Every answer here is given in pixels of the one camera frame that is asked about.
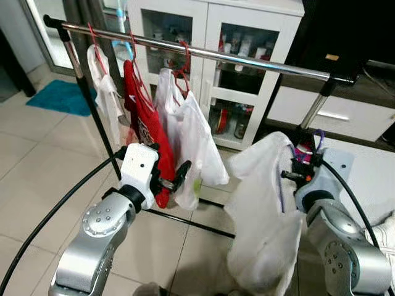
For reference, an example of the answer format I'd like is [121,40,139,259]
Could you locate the metal clothes rack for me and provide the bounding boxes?
[42,15,360,239]

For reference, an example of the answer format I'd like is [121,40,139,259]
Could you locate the red plastic hanger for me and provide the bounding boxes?
[127,33,152,103]
[86,23,109,75]
[172,41,193,99]

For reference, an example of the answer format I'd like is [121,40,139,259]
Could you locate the dark grey curtain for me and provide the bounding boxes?
[62,0,127,47]

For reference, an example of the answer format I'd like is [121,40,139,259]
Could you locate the small white shirt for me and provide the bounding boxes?
[86,44,128,146]

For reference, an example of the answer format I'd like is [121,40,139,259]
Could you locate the white drawer unit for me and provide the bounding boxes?
[267,85,395,144]

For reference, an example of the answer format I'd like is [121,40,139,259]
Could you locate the purple plastic hanger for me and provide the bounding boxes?
[278,128,326,213]

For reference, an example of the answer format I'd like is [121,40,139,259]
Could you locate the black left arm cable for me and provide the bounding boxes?
[0,147,128,295]

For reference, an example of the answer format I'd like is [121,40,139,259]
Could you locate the teal floor mat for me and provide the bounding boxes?
[26,79,98,118]

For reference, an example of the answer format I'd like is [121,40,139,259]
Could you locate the black television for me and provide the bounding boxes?
[285,0,395,85]

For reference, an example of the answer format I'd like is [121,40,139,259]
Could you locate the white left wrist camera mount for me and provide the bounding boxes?
[118,143,160,199]

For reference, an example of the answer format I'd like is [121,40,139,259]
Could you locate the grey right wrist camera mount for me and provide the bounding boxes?
[295,148,356,207]

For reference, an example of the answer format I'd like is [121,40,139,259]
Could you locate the thin white shirt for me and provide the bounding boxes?
[224,131,307,295]

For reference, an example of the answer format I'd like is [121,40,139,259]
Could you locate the cream stitched trousers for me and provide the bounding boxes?
[363,213,395,263]

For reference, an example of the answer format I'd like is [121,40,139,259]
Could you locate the white glass door cabinet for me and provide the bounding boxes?
[127,0,307,152]

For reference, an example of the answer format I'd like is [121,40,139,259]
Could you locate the red printed shirt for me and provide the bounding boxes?
[122,59,177,209]

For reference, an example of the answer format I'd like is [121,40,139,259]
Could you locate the white shirt with green tag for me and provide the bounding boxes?
[153,68,230,210]

